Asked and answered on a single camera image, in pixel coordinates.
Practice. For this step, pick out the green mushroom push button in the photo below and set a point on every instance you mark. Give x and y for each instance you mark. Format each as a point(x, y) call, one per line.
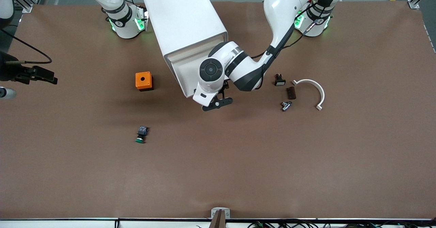
point(140, 137)

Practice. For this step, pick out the white drawer cabinet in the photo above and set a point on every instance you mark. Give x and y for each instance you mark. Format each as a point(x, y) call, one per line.
point(184, 17)

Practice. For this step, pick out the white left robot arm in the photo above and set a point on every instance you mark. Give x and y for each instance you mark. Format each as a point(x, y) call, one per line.
point(282, 3)

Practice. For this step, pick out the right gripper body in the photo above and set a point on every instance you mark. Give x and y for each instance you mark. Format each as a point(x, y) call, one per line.
point(13, 72)

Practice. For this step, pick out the metal table edge bracket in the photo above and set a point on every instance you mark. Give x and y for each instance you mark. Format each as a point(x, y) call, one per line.
point(220, 217)

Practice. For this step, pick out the orange button enclosure box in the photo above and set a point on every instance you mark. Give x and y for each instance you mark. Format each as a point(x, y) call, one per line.
point(143, 80)

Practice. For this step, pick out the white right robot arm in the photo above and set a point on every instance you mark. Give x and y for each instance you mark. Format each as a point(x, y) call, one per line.
point(122, 20)

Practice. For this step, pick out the silver metal fastener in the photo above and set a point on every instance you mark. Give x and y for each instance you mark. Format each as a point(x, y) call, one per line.
point(286, 105)

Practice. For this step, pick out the white pull-out drawer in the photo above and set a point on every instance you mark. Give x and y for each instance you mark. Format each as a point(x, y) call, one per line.
point(184, 73)

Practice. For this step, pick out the black rectangular switch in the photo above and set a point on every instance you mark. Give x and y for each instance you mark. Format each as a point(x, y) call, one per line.
point(279, 81)

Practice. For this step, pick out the small brown block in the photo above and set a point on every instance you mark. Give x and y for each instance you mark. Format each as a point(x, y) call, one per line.
point(291, 93)

